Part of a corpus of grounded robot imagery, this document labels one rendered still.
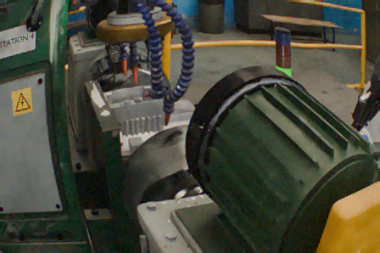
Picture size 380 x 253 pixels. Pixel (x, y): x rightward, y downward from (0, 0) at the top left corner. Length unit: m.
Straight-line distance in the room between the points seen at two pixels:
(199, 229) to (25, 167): 0.45
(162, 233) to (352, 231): 0.34
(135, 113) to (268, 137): 0.61
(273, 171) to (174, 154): 0.40
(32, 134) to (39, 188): 0.13
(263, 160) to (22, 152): 0.56
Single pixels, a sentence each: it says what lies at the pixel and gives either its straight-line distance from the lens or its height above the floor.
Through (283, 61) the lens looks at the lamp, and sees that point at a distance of 1.56.
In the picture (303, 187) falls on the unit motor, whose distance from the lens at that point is 0.41.
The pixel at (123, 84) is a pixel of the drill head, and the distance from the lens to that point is 1.31.
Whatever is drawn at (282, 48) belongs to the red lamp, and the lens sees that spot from 1.55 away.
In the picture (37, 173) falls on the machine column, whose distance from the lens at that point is 0.93.
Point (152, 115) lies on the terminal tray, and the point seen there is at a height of 1.11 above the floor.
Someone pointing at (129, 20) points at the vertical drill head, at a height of 1.35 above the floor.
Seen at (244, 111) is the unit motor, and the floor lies 1.34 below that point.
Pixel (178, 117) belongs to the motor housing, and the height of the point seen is 1.10.
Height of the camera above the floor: 1.55
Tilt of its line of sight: 25 degrees down
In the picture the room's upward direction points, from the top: 1 degrees clockwise
